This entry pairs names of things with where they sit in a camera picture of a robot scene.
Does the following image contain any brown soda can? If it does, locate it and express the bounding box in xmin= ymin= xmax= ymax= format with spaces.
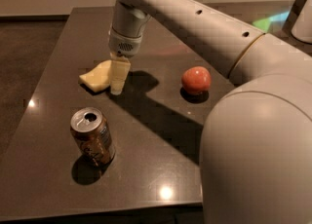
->
xmin=70 ymin=107 xmax=115 ymax=168

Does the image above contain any yellow sponge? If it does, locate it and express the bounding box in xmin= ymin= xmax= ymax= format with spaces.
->
xmin=79 ymin=60 xmax=111 ymax=93

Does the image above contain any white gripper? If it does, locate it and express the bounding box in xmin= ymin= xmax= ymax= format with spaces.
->
xmin=108 ymin=26 xmax=142 ymax=95

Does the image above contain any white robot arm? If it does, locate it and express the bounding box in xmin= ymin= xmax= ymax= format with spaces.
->
xmin=118 ymin=0 xmax=312 ymax=224

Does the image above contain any red apple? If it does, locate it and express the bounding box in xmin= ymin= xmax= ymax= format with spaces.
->
xmin=181 ymin=66 xmax=212 ymax=95

